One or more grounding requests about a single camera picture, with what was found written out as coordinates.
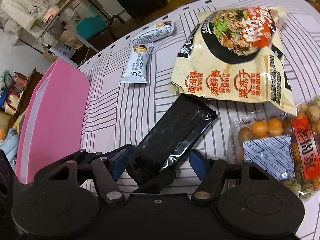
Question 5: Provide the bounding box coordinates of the teal shopping bag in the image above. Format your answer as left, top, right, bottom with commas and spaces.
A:
74, 4, 107, 40

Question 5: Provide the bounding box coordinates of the black snack packet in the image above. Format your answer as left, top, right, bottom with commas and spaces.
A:
126, 95, 217, 194

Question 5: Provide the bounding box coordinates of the pink storage box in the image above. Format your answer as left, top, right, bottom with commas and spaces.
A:
15, 59, 90, 184

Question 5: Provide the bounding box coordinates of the instant noodle bag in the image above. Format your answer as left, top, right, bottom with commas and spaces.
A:
168, 6, 297, 115

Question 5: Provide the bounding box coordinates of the white snack bar wrapper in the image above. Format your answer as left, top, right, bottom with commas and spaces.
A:
119, 43, 154, 84

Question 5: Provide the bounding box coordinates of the white metal clothes rack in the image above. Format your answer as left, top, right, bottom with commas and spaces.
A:
31, 0, 99, 67

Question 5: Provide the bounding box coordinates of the striped white bed sheet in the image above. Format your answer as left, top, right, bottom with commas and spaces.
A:
77, 0, 320, 240

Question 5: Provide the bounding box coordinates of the bag of coated peanuts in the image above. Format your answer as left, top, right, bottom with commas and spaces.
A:
227, 95, 319, 200

